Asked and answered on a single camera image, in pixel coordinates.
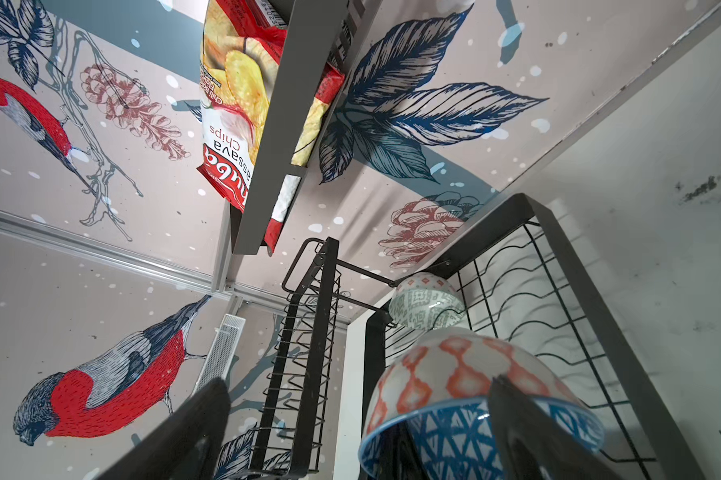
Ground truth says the blue triangle patterned bowl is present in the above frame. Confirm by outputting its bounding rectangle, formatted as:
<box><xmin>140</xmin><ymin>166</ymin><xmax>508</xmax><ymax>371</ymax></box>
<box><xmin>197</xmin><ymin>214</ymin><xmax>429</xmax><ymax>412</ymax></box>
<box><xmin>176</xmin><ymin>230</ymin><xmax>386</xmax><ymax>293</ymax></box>
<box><xmin>358</xmin><ymin>327</ymin><xmax>605</xmax><ymax>479</ymax></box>

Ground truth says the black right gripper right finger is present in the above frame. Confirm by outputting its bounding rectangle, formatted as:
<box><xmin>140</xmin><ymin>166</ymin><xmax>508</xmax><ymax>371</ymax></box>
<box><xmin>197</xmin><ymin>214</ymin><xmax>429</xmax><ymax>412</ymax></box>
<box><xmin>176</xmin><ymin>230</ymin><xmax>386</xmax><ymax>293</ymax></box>
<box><xmin>487</xmin><ymin>375</ymin><xmax>618</xmax><ymax>479</ymax></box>

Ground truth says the black two-tier dish rack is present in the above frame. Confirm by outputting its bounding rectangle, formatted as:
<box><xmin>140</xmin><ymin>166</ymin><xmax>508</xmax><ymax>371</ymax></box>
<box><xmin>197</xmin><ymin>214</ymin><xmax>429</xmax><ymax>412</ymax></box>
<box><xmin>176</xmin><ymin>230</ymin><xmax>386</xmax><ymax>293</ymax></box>
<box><xmin>250</xmin><ymin>194</ymin><xmax>703</xmax><ymax>479</ymax></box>

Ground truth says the green patterned ceramic bowl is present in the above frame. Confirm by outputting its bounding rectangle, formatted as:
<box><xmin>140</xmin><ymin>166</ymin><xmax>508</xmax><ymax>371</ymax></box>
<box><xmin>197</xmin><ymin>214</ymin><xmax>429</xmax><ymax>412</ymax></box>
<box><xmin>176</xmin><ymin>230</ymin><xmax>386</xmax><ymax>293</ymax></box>
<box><xmin>388</xmin><ymin>272</ymin><xmax>466</xmax><ymax>331</ymax></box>

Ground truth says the white wire mesh wall shelf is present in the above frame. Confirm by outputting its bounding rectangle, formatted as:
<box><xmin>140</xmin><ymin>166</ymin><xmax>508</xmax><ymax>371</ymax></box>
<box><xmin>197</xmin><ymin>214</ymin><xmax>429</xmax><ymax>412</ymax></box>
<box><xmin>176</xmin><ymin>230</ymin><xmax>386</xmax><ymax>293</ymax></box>
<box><xmin>192</xmin><ymin>314</ymin><xmax>246</xmax><ymax>394</ymax></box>

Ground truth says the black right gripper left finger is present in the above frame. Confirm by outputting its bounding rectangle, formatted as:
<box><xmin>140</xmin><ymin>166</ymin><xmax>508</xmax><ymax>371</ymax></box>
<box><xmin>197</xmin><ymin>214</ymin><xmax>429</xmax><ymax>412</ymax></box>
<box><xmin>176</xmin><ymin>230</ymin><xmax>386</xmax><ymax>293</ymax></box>
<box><xmin>100</xmin><ymin>378</ymin><xmax>230</xmax><ymax>480</ymax></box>

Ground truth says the red cassava chips bag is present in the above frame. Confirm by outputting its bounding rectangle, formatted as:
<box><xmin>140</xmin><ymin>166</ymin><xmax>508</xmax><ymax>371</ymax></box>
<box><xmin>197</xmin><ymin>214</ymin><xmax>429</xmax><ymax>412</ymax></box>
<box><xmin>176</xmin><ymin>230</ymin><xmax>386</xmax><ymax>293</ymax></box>
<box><xmin>196</xmin><ymin>0</ymin><xmax>348</xmax><ymax>253</ymax></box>

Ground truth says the black wall-mounted wire basket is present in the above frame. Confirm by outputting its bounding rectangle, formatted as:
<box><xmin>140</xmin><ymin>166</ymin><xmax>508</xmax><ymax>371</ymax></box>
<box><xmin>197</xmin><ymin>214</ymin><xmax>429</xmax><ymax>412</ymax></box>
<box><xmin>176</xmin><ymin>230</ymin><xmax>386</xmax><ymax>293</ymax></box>
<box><xmin>230</xmin><ymin>1</ymin><xmax>381</xmax><ymax>255</ymax></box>

